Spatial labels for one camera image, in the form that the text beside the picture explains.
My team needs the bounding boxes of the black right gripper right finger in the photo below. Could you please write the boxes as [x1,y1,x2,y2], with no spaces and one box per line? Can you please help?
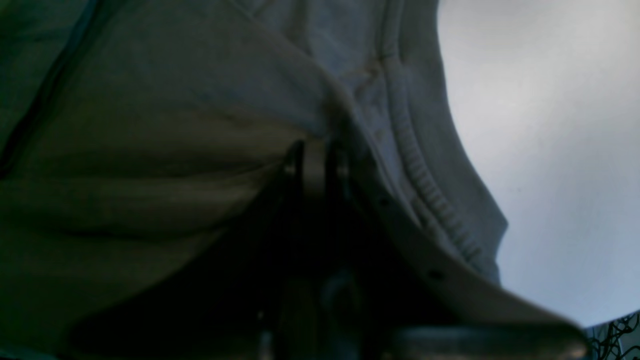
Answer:
[305,140,588,360]

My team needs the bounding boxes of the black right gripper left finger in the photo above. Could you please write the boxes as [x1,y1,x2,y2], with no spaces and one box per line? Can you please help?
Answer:
[70,141,305,360]

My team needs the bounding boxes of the grey T-shirt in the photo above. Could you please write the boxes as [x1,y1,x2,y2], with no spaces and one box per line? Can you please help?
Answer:
[0,0,509,351]

